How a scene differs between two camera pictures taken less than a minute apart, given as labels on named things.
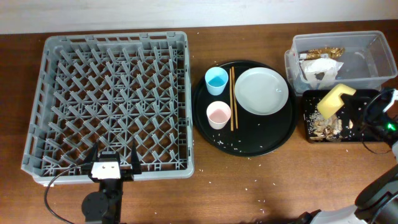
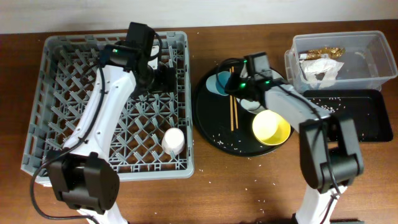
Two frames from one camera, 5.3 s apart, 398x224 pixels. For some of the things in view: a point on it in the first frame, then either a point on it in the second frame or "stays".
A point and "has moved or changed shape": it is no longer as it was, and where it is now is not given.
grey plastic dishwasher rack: x=111 y=89 stays
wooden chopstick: x=235 y=104 stays
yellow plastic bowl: x=332 y=102 -> x=270 y=128
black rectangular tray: x=345 y=125 stays
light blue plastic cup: x=216 y=78 has moved or changed shape
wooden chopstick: x=231 y=101 stays
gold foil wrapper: x=333 y=53 stays
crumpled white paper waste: x=321 y=73 stays
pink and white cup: x=218 y=114 -> x=173 y=140
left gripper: x=127 y=174 -> x=168 y=79
